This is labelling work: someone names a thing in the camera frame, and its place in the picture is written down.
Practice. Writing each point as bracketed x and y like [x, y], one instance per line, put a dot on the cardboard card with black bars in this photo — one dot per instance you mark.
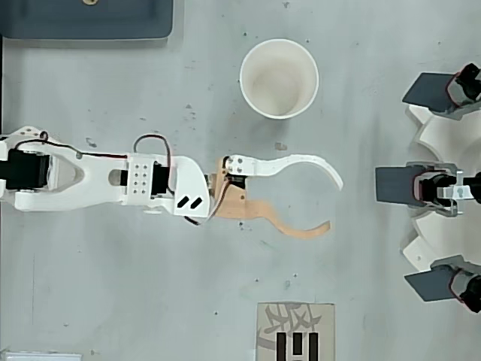
[297, 319]

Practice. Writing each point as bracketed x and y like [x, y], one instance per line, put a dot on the tan gripper with servo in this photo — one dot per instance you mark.
[234, 203]

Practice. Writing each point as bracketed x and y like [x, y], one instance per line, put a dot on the dark grey plastic tray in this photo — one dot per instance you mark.
[75, 19]

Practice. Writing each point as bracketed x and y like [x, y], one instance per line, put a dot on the white paper cup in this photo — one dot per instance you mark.
[280, 79]

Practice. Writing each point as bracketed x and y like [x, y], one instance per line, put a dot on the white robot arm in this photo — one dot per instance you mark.
[94, 176]

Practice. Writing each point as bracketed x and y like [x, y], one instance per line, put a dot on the dispenser unit with grey flap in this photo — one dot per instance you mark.
[428, 90]
[428, 286]
[394, 184]

